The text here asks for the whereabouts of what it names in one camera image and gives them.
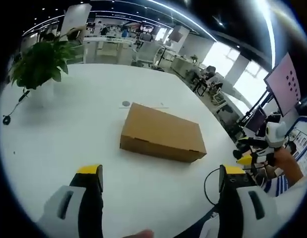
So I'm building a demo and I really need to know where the brown cardboard shoe box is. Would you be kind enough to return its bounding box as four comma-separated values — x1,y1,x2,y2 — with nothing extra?
120,102,208,164

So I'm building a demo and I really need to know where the green leafy plant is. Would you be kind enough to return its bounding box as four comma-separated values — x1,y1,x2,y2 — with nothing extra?
10,41,69,90

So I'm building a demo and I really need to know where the white plant vase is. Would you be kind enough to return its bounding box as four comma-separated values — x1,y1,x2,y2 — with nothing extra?
31,78,55,108

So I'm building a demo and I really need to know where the white hanging banner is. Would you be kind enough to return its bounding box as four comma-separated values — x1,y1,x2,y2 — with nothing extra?
61,4,92,37

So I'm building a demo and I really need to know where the black cable with round plug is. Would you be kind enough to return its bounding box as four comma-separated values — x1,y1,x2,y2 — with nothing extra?
1,88,31,125

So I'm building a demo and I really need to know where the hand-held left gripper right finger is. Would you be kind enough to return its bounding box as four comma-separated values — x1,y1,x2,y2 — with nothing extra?
217,164,281,238

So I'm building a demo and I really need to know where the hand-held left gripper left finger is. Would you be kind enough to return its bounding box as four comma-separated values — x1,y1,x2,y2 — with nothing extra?
38,164,105,238

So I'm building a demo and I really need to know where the white office chair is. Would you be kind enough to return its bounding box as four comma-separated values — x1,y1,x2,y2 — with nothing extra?
134,42,160,65

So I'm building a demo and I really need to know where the person's white garment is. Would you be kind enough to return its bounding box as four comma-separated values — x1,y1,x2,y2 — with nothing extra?
269,177,307,225

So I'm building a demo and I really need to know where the person's left hand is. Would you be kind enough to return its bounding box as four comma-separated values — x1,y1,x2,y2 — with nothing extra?
127,229,154,238

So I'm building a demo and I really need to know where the blue framed wall board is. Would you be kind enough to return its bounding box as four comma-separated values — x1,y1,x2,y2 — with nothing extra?
286,116,307,176

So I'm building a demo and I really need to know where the white office desk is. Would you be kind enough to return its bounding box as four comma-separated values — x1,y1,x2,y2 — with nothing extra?
83,37,136,64

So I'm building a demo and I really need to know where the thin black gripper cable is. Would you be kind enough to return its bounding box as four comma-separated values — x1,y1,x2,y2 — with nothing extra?
203,167,221,207

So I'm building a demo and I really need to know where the small dark monitor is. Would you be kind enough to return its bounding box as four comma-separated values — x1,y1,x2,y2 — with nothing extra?
244,106,267,132

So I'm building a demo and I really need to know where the grey office chair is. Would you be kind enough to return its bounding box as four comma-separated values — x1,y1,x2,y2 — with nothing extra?
216,103,243,139

